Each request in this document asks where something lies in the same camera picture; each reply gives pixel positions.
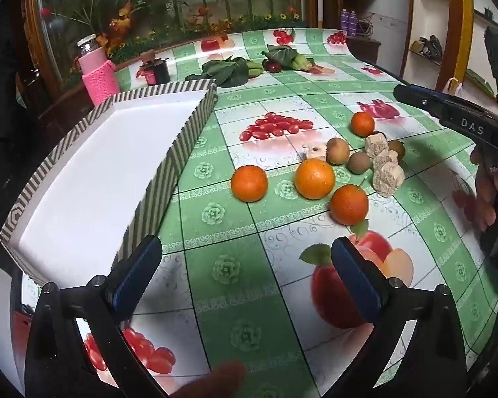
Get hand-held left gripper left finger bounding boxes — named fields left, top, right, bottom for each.
left=24, top=234, right=179, bottom=398

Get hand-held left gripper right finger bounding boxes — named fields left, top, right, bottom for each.
left=331, top=236, right=469, bottom=398

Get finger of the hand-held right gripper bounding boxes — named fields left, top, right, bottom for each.
left=410, top=85, right=498, bottom=121
left=393, top=87, right=498, bottom=151

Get orange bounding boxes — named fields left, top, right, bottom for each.
left=350, top=111, right=376, bottom=137
left=330, top=184, right=369, bottom=226
left=295, top=159, right=336, bottom=200
left=231, top=165, right=269, bottom=203

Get striped cardboard box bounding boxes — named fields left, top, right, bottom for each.
left=0, top=79, right=218, bottom=287

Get person's right hand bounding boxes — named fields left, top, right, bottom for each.
left=470, top=147, right=498, bottom=232

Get person's left hand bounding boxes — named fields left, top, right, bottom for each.
left=166, top=360, right=246, bottom=398

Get dark shoes on shelf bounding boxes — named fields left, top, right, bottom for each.
left=411, top=35, right=443, bottom=61

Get beige wood chunk middle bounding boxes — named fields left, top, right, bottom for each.
left=373, top=150, right=400, bottom=172

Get beige wood chunk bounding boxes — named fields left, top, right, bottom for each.
left=373, top=150, right=400, bottom=172
left=364, top=133, right=388, bottom=158

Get beige wood chunk top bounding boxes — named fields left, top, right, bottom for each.
left=364, top=133, right=388, bottom=158

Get beige crumbly cake chunk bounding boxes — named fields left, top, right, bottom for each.
left=373, top=165, right=406, bottom=197

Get wooden side cabinet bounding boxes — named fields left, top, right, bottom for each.
left=344, top=35, right=382, bottom=65

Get green printed tablecloth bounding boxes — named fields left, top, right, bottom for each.
left=8, top=27, right=498, bottom=398

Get small beige cube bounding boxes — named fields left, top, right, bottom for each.
left=302, top=142, right=328, bottom=160

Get corn cob in husk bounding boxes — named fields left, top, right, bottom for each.
left=292, top=54, right=316, bottom=71

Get large green leaf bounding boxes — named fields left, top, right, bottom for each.
left=261, top=46, right=298, bottom=69

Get glass jar with pink sleeve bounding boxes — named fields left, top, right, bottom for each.
left=75, top=34, right=121, bottom=106

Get small dark jar with cork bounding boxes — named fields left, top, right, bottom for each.
left=139, top=50, right=171, bottom=86

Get dark green leafy vegetable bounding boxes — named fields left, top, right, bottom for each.
left=185, top=55, right=250, bottom=89

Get glass case of artificial flowers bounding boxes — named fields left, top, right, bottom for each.
left=23, top=0, right=316, bottom=88

